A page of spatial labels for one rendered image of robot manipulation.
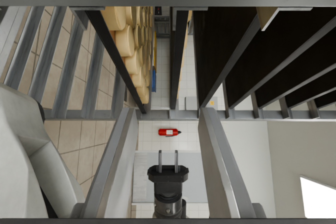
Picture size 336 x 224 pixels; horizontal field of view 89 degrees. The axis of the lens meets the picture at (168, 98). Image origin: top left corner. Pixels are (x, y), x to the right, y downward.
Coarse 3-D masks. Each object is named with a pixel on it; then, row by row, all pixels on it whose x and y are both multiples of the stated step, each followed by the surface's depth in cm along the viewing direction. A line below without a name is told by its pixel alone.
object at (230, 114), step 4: (224, 80) 56; (224, 84) 56; (224, 88) 56; (224, 92) 56; (224, 96) 56; (224, 100) 56; (224, 104) 56; (228, 104) 53; (228, 108) 53; (232, 108) 55; (228, 112) 52; (232, 112) 55; (228, 116) 52; (232, 116) 54
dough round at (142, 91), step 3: (144, 78) 44; (144, 81) 44; (144, 84) 44; (138, 87) 43; (141, 87) 43; (144, 87) 44; (138, 90) 43; (141, 90) 43; (144, 90) 44; (138, 93) 43; (141, 93) 43; (144, 93) 44; (141, 96) 45; (144, 96) 45
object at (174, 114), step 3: (177, 99) 56; (177, 102) 56; (177, 105) 55; (177, 108) 55; (171, 111) 55; (174, 111) 55; (177, 111) 55; (171, 114) 54; (174, 114) 54; (177, 114) 54; (171, 117) 54; (174, 117) 54; (177, 117) 54
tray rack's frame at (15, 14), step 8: (8, 8) 66; (16, 8) 69; (24, 8) 73; (8, 16) 66; (16, 16) 69; (0, 24) 63; (8, 24) 66; (16, 24) 69; (0, 32) 63; (8, 32) 66; (16, 32) 69; (0, 40) 63; (8, 40) 66; (0, 48) 63; (8, 48) 66; (0, 56) 63; (0, 64) 63; (0, 72) 63
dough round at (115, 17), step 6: (108, 6) 20; (114, 6) 20; (120, 6) 21; (102, 12) 20; (108, 12) 20; (114, 12) 20; (120, 12) 22; (108, 18) 20; (114, 18) 20; (120, 18) 22; (108, 24) 21; (114, 24) 21; (120, 24) 22
